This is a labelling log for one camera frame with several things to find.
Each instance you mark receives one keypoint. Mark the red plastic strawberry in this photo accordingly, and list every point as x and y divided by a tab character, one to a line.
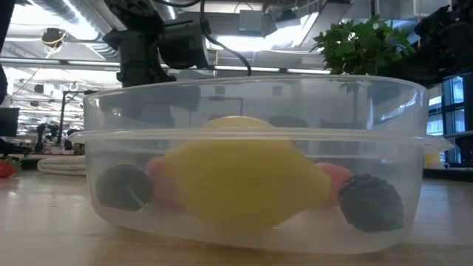
6	168

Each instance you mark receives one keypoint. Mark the round black ceiling fixture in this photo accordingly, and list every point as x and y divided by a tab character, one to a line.
53	37

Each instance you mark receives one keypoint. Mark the dark plastic blackberry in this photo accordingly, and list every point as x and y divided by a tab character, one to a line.
371	203

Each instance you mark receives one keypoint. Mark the dark cherry with stem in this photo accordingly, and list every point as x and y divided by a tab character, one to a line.
123	186

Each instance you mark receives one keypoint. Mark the black background monitor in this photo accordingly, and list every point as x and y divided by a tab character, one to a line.
9	122

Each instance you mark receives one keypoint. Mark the clear plastic tupperware container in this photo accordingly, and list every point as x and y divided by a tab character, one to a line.
258	240

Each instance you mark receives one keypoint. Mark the green plant in black pot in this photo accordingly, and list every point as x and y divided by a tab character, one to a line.
362	44

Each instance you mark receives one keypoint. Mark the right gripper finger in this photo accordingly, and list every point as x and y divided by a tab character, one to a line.
421	66

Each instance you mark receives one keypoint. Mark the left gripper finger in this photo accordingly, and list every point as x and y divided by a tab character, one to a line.
136	111
184	99

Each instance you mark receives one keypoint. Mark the white beige plaid towel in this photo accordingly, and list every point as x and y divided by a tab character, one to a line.
61	165

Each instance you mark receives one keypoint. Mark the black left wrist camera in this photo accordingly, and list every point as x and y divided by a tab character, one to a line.
183	46

